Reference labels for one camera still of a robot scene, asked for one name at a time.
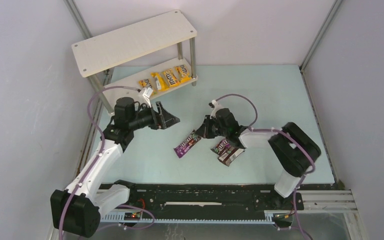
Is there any purple M&M bag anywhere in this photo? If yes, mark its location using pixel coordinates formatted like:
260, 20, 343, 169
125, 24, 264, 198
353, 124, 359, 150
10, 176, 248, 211
210, 138, 230, 156
173, 130, 202, 159

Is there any brown M&M bag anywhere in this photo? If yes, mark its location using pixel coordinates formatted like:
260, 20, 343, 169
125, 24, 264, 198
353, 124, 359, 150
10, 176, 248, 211
217, 146, 245, 167

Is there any yellow candy bag barcode up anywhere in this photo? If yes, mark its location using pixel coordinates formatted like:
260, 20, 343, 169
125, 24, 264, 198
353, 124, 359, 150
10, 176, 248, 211
150, 72, 169, 92

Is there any yellow M&M bag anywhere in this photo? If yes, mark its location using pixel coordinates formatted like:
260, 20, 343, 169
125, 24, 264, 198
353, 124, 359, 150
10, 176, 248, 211
138, 78, 154, 89
174, 64, 192, 83
162, 68, 180, 88

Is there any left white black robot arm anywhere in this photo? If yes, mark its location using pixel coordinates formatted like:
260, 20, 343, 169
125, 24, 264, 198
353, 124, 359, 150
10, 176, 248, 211
50, 97, 180, 238

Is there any white two-tier metal shelf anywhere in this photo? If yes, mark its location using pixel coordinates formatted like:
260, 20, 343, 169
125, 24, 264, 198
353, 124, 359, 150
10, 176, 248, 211
71, 9, 198, 115

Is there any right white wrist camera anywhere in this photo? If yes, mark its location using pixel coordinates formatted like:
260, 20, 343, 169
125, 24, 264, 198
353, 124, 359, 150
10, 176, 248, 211
209, 99, 223, 119

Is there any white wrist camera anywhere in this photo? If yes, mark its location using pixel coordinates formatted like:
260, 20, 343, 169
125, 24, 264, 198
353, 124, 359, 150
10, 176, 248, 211
209, 99, 223, 119
138, 87, 154, 107

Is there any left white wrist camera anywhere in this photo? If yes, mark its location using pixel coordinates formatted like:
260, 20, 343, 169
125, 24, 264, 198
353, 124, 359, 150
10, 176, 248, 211
138, 87, 154, 107

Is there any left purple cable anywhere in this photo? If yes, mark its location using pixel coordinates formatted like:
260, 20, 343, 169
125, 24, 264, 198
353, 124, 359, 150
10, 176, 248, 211
57, 86, 143, 240

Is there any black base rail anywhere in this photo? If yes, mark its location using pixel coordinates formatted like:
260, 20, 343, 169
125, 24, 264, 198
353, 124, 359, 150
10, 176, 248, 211
107, 183, 307, 222

